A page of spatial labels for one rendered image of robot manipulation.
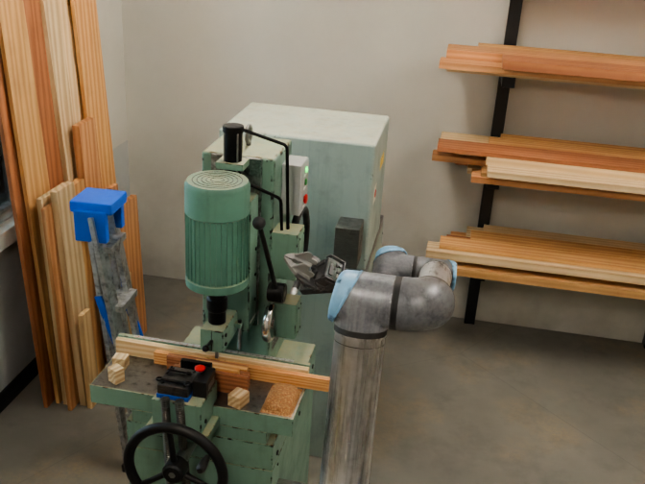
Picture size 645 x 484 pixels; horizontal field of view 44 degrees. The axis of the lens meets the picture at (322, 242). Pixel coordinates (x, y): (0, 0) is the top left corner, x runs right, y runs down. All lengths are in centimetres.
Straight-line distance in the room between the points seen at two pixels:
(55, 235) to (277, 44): 162
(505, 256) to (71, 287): 208
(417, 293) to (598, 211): 291
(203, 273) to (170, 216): 269
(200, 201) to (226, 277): 23
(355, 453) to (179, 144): 314
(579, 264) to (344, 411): 254
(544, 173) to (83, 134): 214
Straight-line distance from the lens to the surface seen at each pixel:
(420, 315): 167
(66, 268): 356
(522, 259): 407
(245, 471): 237
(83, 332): 366
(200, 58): 450
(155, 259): 499
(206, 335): 229
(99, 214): 296
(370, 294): 166
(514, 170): 386
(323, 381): 232
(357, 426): 176
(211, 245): 212
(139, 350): 248
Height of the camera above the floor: 221
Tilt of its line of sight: 23 degrees down
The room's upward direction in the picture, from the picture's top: 3 degrees clockwise
